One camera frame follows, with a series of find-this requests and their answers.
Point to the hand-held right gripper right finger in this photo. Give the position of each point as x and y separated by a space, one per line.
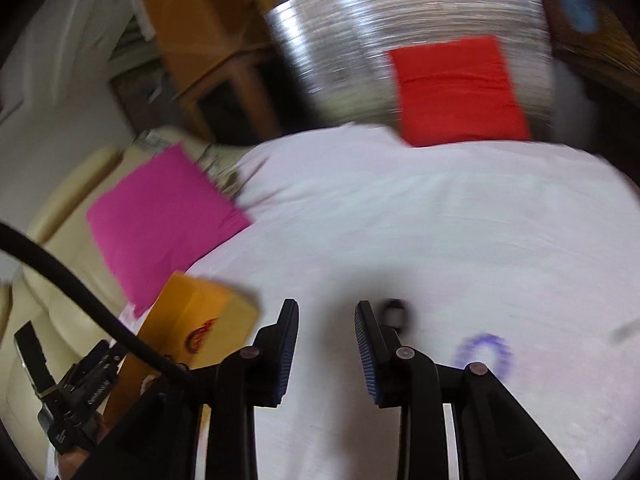
362 350

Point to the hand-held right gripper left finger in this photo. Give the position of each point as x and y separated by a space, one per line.
285 350

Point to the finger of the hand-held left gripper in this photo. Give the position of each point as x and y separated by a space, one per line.
30 355

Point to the orange cardboard box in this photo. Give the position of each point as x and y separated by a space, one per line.
200 305

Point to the white embossed towel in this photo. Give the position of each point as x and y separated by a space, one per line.
400 220

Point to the cream sofa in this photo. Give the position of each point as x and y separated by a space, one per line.
60 200

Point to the magenta cloth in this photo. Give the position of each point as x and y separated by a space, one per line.
160 220

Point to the red cushion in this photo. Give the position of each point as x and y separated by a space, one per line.
455 95

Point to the silver foil insulation mat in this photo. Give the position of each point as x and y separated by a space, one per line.
340 35

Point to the wooden cabinet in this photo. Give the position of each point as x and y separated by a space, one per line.
200 10

